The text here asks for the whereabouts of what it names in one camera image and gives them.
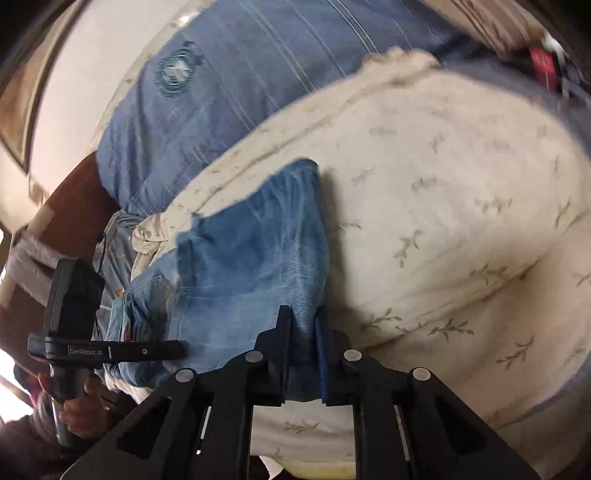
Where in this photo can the cream leaf-print blanket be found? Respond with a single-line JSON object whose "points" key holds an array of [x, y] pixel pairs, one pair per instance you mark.
{"points": [[438, 230]]}

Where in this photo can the blue plaid duvet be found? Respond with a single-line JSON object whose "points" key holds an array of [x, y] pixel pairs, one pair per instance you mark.
{"points": [[254, 69]]}

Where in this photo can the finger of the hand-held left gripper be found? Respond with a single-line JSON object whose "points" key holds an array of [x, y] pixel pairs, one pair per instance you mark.
{"points": [[152, 350]]}

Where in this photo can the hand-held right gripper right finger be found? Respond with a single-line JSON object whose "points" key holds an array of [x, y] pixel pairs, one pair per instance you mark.
{"points": [[323, 355]]}

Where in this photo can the faded blue denim pants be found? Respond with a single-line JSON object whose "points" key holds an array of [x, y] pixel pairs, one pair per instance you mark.
{"points": [[240, 258]]}

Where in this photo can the grey star-print cloth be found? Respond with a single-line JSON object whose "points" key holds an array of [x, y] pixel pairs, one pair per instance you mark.
{"points": [[111, 258]]}

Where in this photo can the person's left hand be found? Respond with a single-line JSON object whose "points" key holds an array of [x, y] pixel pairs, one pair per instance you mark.
{"points": [[85, 415]]}

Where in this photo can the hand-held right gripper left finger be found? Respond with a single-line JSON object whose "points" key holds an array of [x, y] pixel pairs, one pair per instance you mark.
{"points": [[281, 337]]}

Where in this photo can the striped floral pillow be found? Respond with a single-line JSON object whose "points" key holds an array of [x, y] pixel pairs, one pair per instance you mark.
{"points": [[485, 23]]}

